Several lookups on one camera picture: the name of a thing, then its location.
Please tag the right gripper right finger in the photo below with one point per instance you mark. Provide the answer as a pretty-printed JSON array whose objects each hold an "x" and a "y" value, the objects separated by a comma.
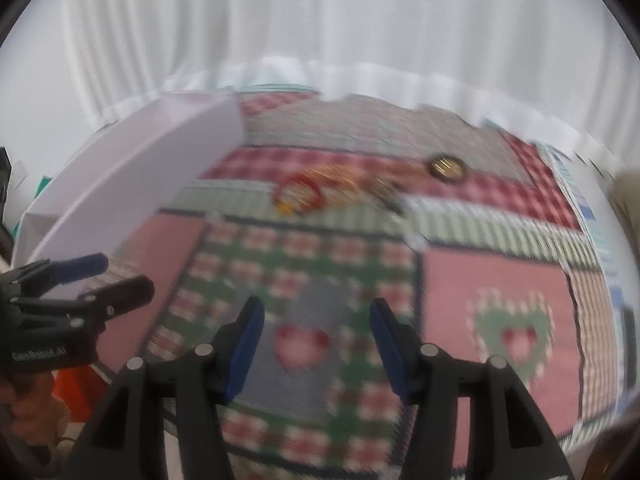
[{"x": 509, "y": 437}]

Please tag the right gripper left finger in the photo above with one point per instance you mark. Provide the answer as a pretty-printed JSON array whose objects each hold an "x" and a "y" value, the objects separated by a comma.
[{"x": 124, "y": 439}]

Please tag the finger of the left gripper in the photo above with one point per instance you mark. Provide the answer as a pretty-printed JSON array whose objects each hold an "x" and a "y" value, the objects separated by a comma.
[
  {"x": 47, "y": 274},
  {"x": 113, "y": 300}
]

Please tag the white cardboard jewelry box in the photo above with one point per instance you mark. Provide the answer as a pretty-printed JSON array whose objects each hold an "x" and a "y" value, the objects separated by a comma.
[{"x": 107, "y": 197}]

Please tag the round dark gold brooch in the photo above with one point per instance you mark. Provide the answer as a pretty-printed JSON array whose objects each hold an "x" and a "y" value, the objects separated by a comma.
[{"x": 447, "y": 168}]

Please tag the person's left hand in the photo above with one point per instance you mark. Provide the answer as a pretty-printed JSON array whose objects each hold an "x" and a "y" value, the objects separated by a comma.
[{"x": 38, "y": 415}]

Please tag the green cloth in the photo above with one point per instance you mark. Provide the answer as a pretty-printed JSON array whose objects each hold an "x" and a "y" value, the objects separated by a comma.
[{"x": 44, "y": 182}]

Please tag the orange object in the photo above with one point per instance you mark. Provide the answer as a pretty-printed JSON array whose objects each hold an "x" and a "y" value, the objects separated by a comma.
[{"x": 81, "y": 389}]

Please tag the patchwork plaid quilt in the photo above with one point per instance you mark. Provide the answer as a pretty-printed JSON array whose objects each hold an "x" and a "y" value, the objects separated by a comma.
[{"x": 502, "y": 263}]

